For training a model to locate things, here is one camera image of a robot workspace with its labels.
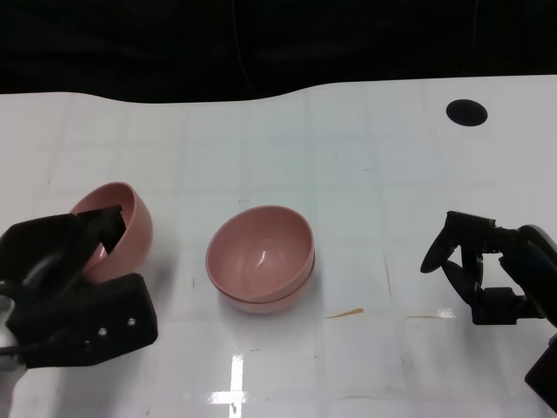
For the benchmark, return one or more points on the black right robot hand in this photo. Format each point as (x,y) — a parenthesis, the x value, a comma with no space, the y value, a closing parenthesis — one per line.
(531,257)

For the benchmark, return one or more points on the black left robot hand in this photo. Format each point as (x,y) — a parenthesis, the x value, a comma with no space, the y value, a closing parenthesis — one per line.
(39,252)

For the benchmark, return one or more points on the pink plastic bowl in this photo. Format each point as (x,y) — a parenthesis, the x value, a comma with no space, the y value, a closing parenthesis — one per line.
(270,307)
(257,252)
(135,235)

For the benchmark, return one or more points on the black round table grommet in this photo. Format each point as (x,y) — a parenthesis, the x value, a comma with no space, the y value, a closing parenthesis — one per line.
(466,112)

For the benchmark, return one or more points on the orange tape scrap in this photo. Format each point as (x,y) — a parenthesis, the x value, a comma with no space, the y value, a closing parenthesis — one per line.
(348,312)

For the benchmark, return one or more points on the black backdrop cloth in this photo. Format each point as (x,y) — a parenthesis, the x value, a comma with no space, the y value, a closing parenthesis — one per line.
(130,43)

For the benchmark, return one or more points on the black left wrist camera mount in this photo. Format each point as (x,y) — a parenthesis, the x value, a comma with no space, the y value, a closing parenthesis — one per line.
(122,313)

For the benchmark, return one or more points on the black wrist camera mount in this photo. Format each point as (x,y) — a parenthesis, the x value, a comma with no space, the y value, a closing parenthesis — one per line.
(544,379)
(122,313)

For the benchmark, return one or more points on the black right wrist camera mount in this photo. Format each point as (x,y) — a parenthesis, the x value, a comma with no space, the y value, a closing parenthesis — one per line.
(544,379)

